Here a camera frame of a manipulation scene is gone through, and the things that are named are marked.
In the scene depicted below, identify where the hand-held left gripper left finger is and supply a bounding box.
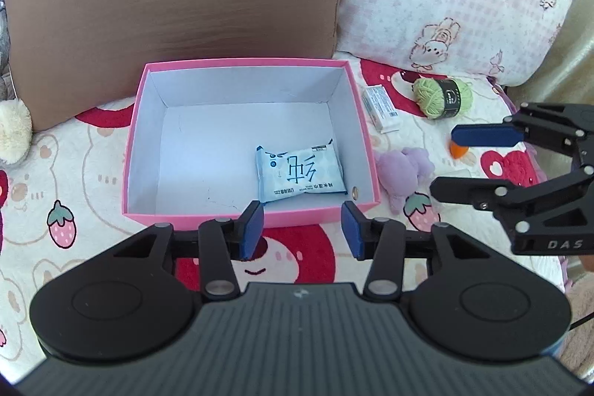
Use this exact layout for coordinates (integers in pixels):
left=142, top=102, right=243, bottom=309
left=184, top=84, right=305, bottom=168
left=99, top=200, right=264, bottom=300

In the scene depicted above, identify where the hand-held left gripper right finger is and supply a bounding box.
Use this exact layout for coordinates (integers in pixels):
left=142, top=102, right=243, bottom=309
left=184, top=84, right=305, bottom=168
left=341, top=201, right=504, bottom=303

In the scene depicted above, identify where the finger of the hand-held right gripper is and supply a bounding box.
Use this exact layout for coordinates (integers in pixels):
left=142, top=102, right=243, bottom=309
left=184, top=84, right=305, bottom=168
left=451, top=101, right=594, bottom=168
left=429, top=166, right=594, bottom=234

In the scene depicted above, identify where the purple plush toy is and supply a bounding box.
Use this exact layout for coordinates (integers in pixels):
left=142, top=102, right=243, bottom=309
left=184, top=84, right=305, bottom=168
left=375, top=147, right=435, bottom=216

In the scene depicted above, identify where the green yarn ball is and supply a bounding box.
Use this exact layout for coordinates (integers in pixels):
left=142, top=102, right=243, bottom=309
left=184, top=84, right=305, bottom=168
left=412, top=76, right=474, bottom=120

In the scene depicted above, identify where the pink cardboard box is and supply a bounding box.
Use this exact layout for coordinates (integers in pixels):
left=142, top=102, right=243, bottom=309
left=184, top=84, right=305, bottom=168
left=121, top=58, right=381, bottom=230

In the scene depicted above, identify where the small white printed box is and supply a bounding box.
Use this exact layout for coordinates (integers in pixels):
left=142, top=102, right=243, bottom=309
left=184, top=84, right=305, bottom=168
left=362, top=85, right=402, bottom=134

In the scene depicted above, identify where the blue wet wipes packet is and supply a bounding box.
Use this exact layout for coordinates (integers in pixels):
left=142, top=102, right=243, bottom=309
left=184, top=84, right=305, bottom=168
left=255, top=138, right=348, bottom=204

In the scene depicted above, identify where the beige shiny cloth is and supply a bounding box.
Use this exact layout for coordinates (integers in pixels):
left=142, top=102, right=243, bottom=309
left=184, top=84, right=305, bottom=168
left=503, top=0, right=594, bottom=107

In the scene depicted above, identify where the brown embroidered pillow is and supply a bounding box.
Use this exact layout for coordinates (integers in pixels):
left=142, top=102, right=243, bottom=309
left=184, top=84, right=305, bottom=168
left=2, top=0, right=352, bottom=132

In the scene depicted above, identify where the beige fluffy pom-pom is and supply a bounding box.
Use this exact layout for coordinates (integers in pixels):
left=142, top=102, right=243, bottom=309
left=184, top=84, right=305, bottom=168
left=0, top=99, right=33, bottom=165

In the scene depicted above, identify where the grey plush toy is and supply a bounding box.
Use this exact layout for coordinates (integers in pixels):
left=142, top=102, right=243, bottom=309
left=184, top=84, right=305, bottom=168
left=0, top=6, right=14, bottom=100

